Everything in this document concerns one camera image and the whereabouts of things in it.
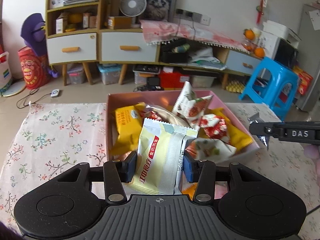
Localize pink floral cloth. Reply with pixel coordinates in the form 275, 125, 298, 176
140, 20, 249, 54

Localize wall power outlets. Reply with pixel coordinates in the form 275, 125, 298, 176
174, 9, 211, 26

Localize red white nut packet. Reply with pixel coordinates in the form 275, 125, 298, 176
172, 81, 212, 130

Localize white green pistachio packet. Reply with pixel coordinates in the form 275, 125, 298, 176
185, 138, 236, 163

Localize yellow snack packet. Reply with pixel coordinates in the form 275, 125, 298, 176
110, 103, 144, 156
200, 107, 253, 154

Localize framed cat picture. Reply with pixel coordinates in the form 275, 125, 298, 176
139, 0, 177, 22

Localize red cartoon bucket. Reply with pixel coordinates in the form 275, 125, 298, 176
18, 46, 50, 90

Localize low wooden tv bench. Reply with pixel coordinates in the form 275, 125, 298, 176
157, 38, 261, 89

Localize red storage box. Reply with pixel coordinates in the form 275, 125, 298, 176
158, 71, 190, 90

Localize brown cardboard box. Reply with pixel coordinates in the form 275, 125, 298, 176
106, 16, 132, 30

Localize orange small snack packet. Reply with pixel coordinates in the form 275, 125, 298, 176
182, 183, 197, 200

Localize purple plush toy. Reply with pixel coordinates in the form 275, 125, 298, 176
20, 13, 58, 79

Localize white wooden drawer cabinet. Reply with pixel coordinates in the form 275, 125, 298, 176
46, 0, 163, 86

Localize white shopping bag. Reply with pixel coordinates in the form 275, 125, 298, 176
0, 51, 13, 95

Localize floral tablecloth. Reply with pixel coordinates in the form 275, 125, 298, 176
1, 103, 319, 239

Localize pink snack packet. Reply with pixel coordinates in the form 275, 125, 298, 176
214, 181, 228, 199

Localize red white candy packet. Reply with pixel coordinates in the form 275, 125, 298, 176
200, 114, 229, 142

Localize pale green cake packet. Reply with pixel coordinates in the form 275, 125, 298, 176
129, 118, 198, 195

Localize oranges on bench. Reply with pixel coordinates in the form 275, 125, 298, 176
241, 28, 265, 59

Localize yellow snack packet left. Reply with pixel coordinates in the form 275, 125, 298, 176
110, 103, 144, 156

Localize white desk fan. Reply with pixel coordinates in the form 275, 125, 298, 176
119, 0, 147, 28

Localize pink white cardboard box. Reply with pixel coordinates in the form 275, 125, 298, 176
106, 90, 251, 159

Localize blue plastic stool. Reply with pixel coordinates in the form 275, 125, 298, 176
239, 57, 298, 121

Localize yellow snack packet right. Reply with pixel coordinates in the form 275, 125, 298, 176
200, 107, 253, 154

